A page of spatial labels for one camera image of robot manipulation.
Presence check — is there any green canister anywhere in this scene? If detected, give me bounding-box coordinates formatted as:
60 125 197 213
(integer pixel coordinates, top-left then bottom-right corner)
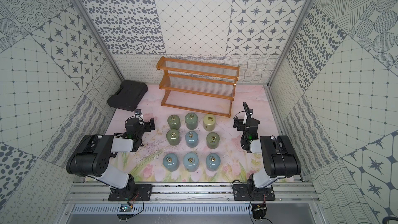
166 129 180 146
184 113 198 130
167 115 181 130
206 132 220 149

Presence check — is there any yellow-green canister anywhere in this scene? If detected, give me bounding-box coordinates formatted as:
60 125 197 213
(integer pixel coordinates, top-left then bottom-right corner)
203 114 216 132

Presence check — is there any blue canister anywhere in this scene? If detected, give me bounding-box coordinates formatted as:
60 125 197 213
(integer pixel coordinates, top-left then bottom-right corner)
185 131 199 148
183 152 199 173
206 153 221 171
163 153 179 172

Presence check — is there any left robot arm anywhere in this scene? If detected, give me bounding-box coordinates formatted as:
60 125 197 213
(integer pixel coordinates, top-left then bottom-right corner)
66 116 155 192

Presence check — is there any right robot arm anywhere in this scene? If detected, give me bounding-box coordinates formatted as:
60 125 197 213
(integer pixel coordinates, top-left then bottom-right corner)
233 102 302 191

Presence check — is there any wooden three-tier shelf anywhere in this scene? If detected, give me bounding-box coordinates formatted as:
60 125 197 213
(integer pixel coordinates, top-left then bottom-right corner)
156 57 239 117

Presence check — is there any black plastic tool case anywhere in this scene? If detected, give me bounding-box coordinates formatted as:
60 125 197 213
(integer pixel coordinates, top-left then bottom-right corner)
107 80 148 112

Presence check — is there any right controller board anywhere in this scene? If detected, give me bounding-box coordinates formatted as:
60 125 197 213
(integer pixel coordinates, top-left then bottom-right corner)
251 203 267 220

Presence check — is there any controller board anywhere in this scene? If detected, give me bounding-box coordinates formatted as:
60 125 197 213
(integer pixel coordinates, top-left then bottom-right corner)
251 203 267 220
117 205 134 221

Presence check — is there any left controller board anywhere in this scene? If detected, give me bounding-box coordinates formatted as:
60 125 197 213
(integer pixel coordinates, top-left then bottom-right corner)
117 205 134 221

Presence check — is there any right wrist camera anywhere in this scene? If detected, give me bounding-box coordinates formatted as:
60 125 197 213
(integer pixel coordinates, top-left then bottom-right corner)
243 114 248 124

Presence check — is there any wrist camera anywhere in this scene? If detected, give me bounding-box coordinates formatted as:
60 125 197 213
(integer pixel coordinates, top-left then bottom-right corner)
134 109 143 117
243 114 248 124

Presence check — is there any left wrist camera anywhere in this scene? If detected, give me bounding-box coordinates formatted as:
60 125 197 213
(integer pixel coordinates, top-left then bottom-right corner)
134 109 143 117

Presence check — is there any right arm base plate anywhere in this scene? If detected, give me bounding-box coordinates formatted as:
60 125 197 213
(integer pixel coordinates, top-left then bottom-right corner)
232 183 276 202

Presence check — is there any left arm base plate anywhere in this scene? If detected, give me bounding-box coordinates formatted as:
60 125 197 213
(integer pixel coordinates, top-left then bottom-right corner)
108 184 153 202

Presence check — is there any aluminium mounting rail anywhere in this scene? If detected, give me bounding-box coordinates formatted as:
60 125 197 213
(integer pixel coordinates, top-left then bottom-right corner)
64 182 320 204

